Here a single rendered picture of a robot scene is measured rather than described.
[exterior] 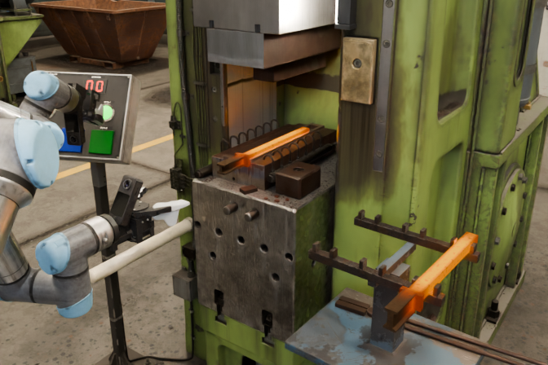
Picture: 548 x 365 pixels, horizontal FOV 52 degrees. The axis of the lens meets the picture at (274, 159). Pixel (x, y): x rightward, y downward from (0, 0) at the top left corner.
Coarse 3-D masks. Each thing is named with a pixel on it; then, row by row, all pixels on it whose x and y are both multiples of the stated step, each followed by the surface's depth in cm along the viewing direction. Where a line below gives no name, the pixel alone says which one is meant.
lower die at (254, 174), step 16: (288, 128) 195; (320, 128) 193; (240, 144) 182; (256, 144) 179; (288, 144) 178; (304, 144) 178; (256, 160) 165; (288, 160) 171; (224, 176) 171; (240, 176) 167; (256, 176) 163
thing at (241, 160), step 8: (304, 128) 189; (288, 136) 181; (296, 136) 184; (264, 144) 173; (272, 144) 173; (248, 152) 166; (256, 152) 167; (224, 160) 159; (232, 160) 159; (240, 160) 161; (248, 160) 163; (224, 168) 157; (232, 168) 160
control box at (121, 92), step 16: (64, 80) 182; (80, 80) 181; (96, 80) 180; (112, 80) 179; (128, 80) 178; (96, 96) 179; (112, 96) 178; (128, 96) 177; (128, 112) 177; (96, 128) 177; (112, 128) 176; (128, 128) 178; (128, 144) 179; (64, 160) 184; (80, 160) 181; (96, 160) 177; (112, 160) 175; (128, 160) 180
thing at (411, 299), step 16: (464, 240) 128; (448, 256) 121; (464, 256) 125; (432, 272) 115; (448, 272) 118; (400, 288) 109; (416, 288) 110; (432, 288) 113; (400, 304) 103; (416, 304) 107; (400, 320) 105
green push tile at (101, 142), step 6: (96, 132) 176; (102, 132) 176; (108, 132) 175; (114, 132) 176; (96, 138) 176; (102, 138) 175; (108, 138) 175; (90, 144) 176; (96, 144) 175; (102, 144) 175; (108, 144) 175; (90, 150) 175; (96, 150) 175; (102, 150) 175; (108, 150) 174
